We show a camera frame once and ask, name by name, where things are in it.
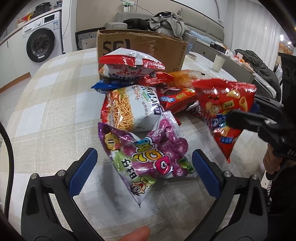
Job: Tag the plaid tablecloth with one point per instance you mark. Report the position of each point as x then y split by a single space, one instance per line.
52 120

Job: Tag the white cup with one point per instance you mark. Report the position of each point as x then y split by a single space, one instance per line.
218 63

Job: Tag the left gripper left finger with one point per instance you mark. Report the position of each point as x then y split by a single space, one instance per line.
49 211

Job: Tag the red chocolate wafer pack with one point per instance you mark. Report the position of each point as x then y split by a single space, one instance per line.
155 79

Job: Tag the black basket on washer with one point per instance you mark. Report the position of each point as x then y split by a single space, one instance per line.
42 8

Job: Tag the red white chip bag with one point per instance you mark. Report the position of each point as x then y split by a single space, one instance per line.
127 64

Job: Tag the black jacket on bench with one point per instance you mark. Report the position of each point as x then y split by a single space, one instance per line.
262 70

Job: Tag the purple grape candy bag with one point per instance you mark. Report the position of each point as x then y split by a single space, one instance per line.
162 153

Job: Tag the grey jacket pile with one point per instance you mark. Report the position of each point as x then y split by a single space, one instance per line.
168 23

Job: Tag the white washing machine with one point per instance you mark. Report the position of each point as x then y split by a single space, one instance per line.
43 38

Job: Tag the blue cookie pack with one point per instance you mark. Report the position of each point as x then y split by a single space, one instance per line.
105 85

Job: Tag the orange meat floss cake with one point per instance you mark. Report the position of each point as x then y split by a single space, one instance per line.
184 78

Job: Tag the black patterned floor mat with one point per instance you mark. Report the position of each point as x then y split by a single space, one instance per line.
86 39

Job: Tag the grey sofa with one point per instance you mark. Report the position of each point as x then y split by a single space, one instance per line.
193 19

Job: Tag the brown cardboard box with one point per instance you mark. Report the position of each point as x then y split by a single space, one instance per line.
169 50

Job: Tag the black jacket on sofa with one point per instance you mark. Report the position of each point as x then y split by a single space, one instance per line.
137 24

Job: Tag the white marble coffee table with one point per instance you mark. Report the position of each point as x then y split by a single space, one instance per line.
195 61

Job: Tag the person's left hand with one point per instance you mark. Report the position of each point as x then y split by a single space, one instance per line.
140 234

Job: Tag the person's right hand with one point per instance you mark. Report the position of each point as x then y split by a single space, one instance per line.
271 163

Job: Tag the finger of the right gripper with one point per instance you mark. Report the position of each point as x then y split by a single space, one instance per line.
242 120
269 103

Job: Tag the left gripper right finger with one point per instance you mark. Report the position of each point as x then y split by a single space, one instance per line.
239 211

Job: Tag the white noodle snack bag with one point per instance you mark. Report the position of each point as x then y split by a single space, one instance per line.
134 109

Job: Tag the red oreo cookie pack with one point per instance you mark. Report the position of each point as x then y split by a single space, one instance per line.
176 99

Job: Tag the red cone snack bag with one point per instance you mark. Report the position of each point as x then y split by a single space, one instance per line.
217 97

